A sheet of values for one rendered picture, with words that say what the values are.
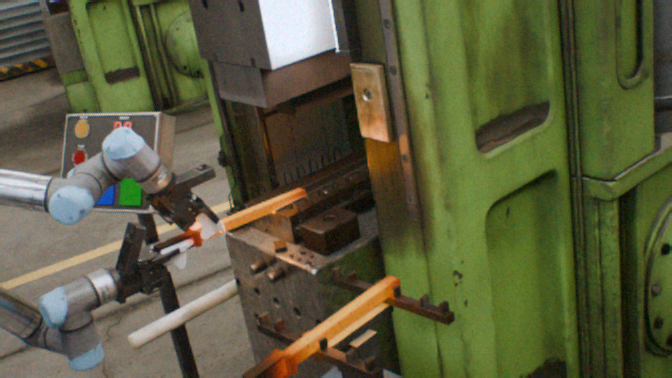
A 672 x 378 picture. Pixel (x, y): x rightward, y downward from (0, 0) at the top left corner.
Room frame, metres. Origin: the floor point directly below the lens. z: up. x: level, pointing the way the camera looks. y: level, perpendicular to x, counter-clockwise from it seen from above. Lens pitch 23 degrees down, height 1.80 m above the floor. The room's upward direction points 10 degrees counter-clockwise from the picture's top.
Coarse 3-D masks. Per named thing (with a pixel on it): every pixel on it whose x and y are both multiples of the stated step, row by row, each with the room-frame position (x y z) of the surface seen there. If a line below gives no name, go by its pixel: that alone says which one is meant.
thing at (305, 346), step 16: (384, 288) 1.43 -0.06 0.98; (400, 288) 1.45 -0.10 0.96; (352, 304) 1.39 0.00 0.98; (368, 304) 1.39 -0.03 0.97; (336, 320) 1.34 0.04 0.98; (352, 320) 1.35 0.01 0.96; (304, 336) 1.30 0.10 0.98; (320, 336) 1.29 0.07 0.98; (272, 352) 1.26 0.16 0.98; (288, 352) 1.26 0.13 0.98; (304, 352) 1.26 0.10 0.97; (256, 368) 1.21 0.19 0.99; (272, 368) 1.22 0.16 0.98; (288, 368) 1.23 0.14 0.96
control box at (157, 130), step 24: (72, 120) 2.34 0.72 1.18; (96, 120) 2.30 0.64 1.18; (120, 120) 2.26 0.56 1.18; (144, 120) 2.22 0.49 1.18; (168, 120) 2.23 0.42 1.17; (72, 144) 2.31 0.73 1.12; (96, 144) 2.27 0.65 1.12; (168, 144) 2.21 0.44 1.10; (72, 168) 2.27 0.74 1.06; (144, 192) 2.12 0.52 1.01
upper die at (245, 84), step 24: (336, 48) 1.96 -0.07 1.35; (216, 72) 1.97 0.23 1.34; (240, 72) 1.89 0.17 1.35; (264, 72) 1.83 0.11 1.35; (288, 72) 1.87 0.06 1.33; (312, 72) 1.91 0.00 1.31; (336, 72) 1.95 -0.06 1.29; (240, 96) 1.90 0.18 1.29; (264, 96) 1.82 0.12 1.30; (288, 96) 1.86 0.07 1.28
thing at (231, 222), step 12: (288, 192) 1.93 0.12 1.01; (300, 192) 1.92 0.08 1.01; (264, 204) 1.87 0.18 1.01; (276, 204) 1.88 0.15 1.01; (228, 216) 1.83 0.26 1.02; (240, 216) 1.82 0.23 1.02; (252, 216) 1.83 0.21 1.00; (228, 228) 1.79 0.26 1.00; (168, 240) 1.72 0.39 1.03; (180, 240) 1.71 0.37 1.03
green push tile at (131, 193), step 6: (126, 180) 2.16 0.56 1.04; (132, 180) 2.15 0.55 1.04; (120, 186) 2.16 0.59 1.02; (126, 186) 2.15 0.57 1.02; (132, 186) 2.14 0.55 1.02; (138, 186) 2.13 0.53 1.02; (120, 192) 2.15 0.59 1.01; (126, 192) 2.14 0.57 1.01; (132, 192) 2.13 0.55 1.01; (138, 192) 2.12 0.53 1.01; (120, 198) 2.14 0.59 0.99; (126, 198) 2.13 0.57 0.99; (132, 198) 2.12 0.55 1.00; (138, 198) 2.11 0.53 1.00; (120, 204) 2.13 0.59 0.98; (126, 204) 2.12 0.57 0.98; (132, 204) 2.11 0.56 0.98; (138, 204) 2.10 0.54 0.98
